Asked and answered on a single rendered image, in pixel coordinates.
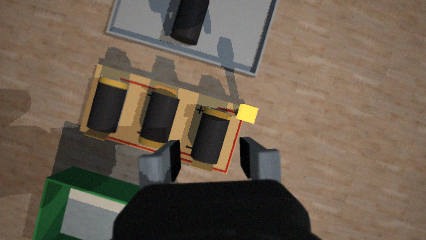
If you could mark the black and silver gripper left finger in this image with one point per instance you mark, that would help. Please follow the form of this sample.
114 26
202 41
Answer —
162 166

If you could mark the black cylinder with yellow band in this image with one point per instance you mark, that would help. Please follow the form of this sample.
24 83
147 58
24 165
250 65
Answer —
158 120
107 105
210 136
189 21

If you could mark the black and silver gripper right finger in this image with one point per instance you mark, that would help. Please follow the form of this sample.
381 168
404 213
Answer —
258 162

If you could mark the grey shallow tray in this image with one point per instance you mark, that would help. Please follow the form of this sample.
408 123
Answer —
233 36

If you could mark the green open-top box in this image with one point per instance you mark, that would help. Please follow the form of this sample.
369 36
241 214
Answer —
81 204

